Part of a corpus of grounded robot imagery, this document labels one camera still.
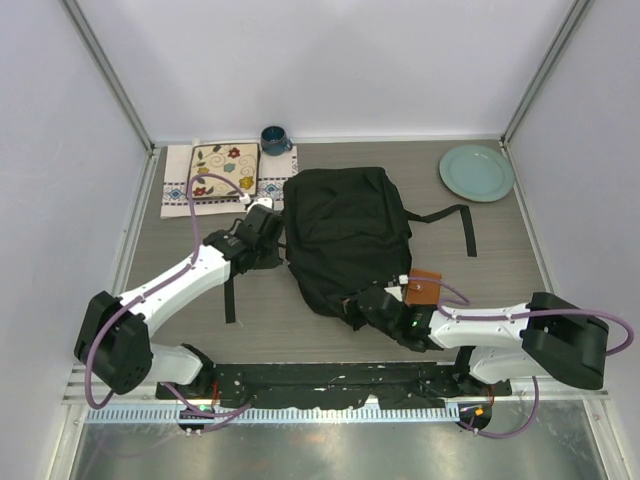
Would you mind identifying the black fabric backpack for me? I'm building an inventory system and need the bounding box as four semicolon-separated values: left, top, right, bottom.
223;167;477;332

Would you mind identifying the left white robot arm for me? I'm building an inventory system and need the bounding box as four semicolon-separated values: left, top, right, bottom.
74;202;284;399

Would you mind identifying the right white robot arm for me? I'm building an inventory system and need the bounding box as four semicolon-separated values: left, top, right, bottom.
343;287;609;395

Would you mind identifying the brown leather wallet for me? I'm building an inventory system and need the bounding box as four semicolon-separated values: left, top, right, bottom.
405;269;442;306

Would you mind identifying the white patterned placemat cloth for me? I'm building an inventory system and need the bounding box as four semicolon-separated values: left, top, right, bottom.
161;143;298;219

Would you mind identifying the square floral ceramic plate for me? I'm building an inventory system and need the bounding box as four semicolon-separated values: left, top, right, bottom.
188;143;260;200

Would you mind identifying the blue ceramic mug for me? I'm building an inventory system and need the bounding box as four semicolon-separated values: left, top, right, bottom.
260;126;293;156

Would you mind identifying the round teal plate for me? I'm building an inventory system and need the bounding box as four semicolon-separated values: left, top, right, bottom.
438;145;515;203

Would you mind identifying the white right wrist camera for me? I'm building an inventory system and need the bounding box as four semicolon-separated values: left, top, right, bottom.
384;274;409;302

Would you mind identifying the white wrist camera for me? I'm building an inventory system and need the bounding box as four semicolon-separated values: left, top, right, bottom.
384;274;409;302
239;195;274;211

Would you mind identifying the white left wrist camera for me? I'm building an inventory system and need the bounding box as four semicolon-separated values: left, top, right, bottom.
239;195;274;211

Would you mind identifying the white slotted cable duct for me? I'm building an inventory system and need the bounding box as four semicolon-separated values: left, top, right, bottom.
84;403;460;425

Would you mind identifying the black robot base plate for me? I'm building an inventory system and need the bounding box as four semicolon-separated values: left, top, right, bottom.
175;362;512;410

